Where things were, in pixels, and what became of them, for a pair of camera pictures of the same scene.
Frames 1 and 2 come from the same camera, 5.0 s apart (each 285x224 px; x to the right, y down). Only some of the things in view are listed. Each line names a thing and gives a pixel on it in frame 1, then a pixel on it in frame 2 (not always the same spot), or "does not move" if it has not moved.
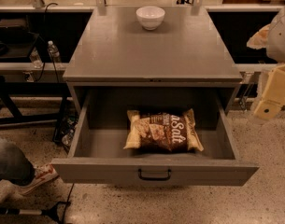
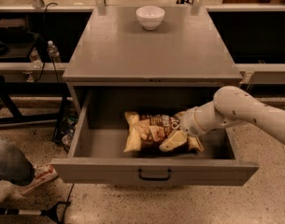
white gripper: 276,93 → 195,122
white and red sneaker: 44,175 does not move
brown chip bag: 174,131 does not move
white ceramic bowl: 150,17 does not move
